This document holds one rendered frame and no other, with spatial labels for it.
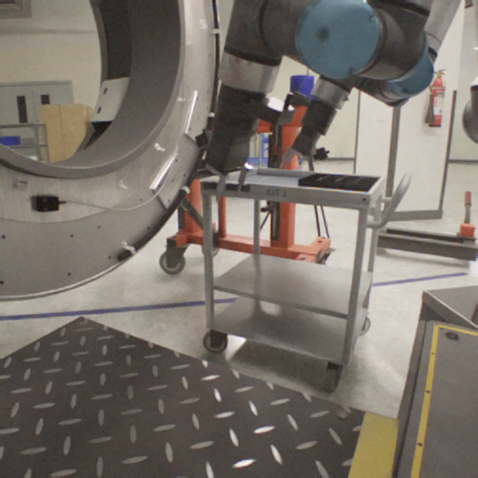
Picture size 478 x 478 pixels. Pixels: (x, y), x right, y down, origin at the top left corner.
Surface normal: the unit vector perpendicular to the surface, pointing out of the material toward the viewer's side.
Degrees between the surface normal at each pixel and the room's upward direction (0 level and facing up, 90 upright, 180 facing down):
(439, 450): 0
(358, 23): 114
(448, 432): 0
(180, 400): 0
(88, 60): 90
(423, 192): 90
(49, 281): 90
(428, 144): 90
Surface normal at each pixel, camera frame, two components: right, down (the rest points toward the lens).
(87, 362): 0.00, -0.96
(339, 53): 0.44, 0.63
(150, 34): -0.46, 0.31
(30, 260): 0.89, 0.14
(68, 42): 0.21, 0.29
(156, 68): -0.44, -0.01
